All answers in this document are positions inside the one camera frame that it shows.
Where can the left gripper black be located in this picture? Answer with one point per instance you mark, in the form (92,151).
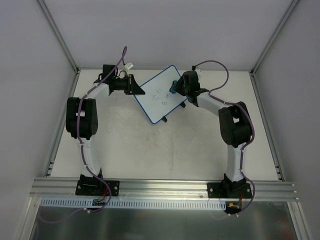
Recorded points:
(130,84)

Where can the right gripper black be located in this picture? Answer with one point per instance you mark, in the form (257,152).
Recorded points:
(180,88)

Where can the blue whiteboard eraser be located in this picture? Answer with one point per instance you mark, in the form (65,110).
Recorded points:
(173,87)

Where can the blue framed whiteboard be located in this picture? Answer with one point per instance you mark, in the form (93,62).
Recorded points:
(158,101)

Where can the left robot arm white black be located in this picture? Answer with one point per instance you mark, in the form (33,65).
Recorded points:
(82,116)

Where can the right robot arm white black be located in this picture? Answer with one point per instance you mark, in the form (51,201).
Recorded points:
(236,127)

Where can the whiteboard stand black white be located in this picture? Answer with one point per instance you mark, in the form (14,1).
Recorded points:
(182,104)

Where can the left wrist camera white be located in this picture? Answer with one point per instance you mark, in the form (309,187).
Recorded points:
(128,66)

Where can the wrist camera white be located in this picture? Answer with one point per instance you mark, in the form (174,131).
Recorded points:
(128,66)
(196,69)

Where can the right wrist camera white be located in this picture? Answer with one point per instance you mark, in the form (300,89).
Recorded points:
(196,69)

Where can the right aluminium frame post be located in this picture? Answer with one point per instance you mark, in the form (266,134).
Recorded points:
(275,34)

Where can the aluminium frame post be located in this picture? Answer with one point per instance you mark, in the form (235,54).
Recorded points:
(57,33)
(275,34)

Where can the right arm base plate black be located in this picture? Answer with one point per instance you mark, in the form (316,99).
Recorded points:
(215,190)

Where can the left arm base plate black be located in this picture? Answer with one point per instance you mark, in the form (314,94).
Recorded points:
(91,186)

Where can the left aluminium frame post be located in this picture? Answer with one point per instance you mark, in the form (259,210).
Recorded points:
(57,33)

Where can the aluminium mounting rail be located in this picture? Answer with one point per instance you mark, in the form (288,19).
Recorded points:
(152,189)

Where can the white slotted cable duct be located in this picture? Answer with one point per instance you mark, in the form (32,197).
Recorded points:
(115,203)

